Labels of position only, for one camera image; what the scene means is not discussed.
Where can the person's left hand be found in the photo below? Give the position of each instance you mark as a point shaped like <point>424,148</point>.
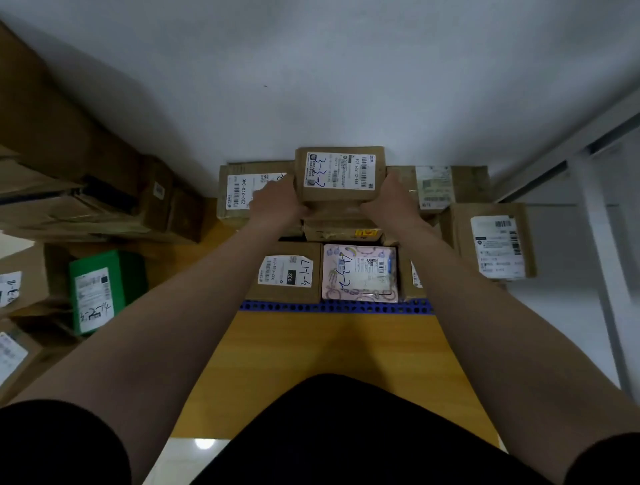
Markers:
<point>274,205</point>

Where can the person's right hand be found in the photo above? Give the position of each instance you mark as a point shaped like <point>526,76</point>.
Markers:
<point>397,207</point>

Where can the person's right fingers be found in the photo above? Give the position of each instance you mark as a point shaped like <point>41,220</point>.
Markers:
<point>381,202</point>

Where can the person's left fingers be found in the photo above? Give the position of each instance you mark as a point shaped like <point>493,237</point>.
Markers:
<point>286,189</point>

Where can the small cardboard box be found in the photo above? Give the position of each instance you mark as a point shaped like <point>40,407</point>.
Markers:
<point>340,172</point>

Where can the person's left forearm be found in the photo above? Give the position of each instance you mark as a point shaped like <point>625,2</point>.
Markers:
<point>165,320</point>

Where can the person's right forearm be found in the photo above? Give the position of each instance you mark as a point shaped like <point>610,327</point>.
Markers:
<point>500,330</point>

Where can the cardboard box with long label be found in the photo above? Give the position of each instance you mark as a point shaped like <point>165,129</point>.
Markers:
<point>239,192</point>

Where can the cardboard box with yellow tape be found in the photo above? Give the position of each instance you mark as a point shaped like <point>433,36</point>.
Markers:
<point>340,231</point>

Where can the cardboard box with faded label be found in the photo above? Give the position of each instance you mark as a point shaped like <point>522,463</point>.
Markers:
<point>440,185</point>

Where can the pink patterned parcel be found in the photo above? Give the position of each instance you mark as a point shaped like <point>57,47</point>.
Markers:
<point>360,274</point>

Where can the narrow cardboard box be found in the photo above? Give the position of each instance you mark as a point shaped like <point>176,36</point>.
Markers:
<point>407,280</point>

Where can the cardboard box, black-patch label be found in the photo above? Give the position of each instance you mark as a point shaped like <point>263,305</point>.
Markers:
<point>285,275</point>

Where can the dark brown carton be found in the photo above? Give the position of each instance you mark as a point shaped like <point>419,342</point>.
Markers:
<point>185,215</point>

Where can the blue plastic pallet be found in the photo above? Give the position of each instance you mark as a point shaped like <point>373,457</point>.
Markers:
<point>300,306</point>

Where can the large cardboard box, white label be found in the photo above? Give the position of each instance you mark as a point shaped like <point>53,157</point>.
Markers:
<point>497,245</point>

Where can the small brown carton, tiny label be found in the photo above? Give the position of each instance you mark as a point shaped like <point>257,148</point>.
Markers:
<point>156,192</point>

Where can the green box with white label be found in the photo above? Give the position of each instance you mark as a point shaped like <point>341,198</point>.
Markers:
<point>100,292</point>

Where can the flattened cardboard sheets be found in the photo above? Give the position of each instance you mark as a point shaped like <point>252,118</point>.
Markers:
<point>65,215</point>

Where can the very large brown carton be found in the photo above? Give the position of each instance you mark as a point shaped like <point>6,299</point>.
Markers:
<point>55,130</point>

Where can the person's black shirt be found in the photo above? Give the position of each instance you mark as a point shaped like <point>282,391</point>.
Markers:
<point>350,439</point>

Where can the cardboard box with scribbled label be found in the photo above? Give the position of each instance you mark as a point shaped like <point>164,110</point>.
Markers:
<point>30,280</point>

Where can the cardboard box with slanted label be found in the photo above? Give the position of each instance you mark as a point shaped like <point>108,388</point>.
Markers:
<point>15,357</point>

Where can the white metal frame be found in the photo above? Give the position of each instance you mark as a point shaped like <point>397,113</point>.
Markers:
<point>600,240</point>

